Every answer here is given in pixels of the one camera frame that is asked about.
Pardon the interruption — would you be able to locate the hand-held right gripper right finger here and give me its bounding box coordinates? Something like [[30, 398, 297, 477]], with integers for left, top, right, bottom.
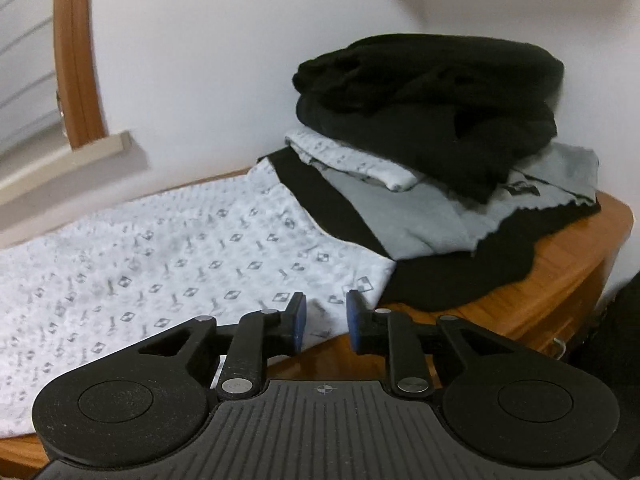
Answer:
[[346, 290, 516, 398]]

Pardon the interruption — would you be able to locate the blind pull chain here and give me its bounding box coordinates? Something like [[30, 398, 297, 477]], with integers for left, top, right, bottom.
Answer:
[[56, 90, 70, 136]]

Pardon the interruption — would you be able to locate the wooden window frame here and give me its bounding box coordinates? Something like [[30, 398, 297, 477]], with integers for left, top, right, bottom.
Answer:
[[52, 0, 108, 151]]

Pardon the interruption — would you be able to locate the beige window sill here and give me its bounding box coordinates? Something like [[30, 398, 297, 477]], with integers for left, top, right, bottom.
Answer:
[[0, 130, 151, 251]]

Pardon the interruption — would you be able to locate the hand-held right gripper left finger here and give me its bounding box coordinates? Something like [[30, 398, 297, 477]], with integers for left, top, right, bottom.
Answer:
[[137, 291, 308, 401]]

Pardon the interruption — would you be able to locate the white patterned garment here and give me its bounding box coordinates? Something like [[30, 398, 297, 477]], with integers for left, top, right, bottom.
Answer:
[[285, 127, 428, 193], [0, 162, 396, 438]]

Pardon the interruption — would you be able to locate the grey window blind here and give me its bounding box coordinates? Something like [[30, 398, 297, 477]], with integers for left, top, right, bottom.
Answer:
[[0, 0, 66, 161]]

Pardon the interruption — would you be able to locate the black thin garment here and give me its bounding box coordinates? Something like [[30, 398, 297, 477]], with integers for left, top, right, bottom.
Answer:
[[257, 152, 603, 313]]

